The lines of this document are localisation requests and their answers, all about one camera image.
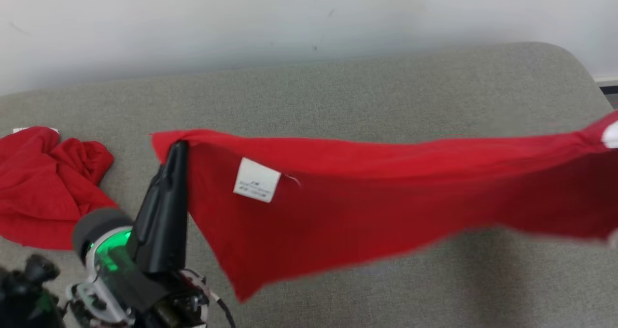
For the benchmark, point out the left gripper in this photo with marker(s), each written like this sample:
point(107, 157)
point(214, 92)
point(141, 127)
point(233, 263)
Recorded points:
point(120, 279)

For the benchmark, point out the red shorts with white stripes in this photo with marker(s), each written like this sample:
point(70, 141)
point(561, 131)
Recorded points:
point(43, 188)

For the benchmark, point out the red jersey with striped trim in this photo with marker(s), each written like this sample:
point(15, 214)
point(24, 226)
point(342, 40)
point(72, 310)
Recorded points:
point(338, 212)

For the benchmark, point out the grey fabric sofa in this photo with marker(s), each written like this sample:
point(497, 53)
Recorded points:
point(338, 101)

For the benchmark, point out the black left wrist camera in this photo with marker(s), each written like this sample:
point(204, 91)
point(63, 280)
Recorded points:
point(24, 289)

